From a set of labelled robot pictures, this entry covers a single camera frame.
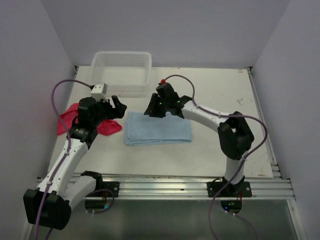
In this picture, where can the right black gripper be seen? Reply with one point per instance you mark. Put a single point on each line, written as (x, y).
(152, 110)

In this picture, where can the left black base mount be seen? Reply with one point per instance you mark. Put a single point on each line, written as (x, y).
(113, 186)

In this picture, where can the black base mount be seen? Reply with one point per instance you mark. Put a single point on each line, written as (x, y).
(113, 186)
(241, 189)

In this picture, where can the aluminium side rail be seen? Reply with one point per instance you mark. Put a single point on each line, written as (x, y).
(270, 151)

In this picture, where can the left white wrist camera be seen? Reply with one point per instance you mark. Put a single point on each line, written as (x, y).
(99, 91)

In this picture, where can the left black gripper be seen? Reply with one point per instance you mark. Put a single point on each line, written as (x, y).
(116, 112)

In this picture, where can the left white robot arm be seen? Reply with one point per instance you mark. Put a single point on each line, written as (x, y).
(50, 204)

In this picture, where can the aluminium front rail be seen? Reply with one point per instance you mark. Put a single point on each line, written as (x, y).
(139, 187)

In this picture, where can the red towel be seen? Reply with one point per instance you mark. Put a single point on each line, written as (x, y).
(106, 128)

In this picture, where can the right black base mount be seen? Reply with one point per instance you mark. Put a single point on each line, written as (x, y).
(241, 189)

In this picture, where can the white plastic mesh basket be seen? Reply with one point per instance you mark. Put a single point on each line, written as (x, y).
(122, 71)

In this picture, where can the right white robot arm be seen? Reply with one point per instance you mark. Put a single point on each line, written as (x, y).
(234, 134)

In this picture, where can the light blue towel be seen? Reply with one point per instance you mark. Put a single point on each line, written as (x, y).
(143, 130)

